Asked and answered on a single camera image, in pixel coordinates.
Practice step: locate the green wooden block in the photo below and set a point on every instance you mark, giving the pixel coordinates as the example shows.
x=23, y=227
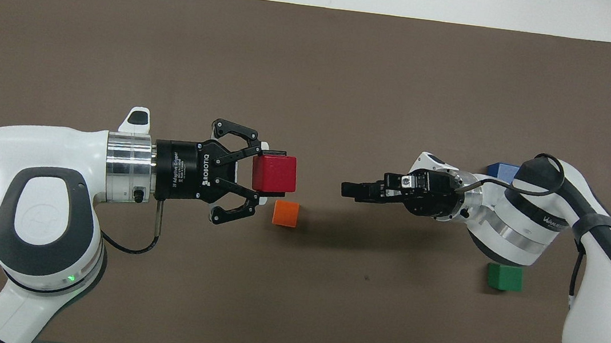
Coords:
x=505, y=279

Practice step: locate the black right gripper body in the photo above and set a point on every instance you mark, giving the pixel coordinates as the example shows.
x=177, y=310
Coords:
x=429, y=200

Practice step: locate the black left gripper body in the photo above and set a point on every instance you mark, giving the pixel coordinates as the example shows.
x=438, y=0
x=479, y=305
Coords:
x=184, y=172

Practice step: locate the red wooden block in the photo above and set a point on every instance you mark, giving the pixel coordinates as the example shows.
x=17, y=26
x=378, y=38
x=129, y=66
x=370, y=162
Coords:
x=275, y=174

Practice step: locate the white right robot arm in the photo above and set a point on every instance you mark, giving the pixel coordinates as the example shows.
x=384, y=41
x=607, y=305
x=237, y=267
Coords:
x=605, y=321

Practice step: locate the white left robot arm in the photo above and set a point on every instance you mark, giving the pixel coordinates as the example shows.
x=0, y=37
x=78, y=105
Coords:
x=41, y=222

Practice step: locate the blue wooden block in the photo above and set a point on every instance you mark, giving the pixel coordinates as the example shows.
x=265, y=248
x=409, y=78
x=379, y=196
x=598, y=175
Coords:
x=504, y=171

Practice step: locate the brown table mat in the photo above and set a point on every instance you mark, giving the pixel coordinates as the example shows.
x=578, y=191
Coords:
x=316, y=80

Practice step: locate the orange wooden block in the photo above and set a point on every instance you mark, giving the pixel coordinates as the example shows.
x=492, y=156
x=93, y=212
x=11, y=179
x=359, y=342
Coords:
x=285, y=214

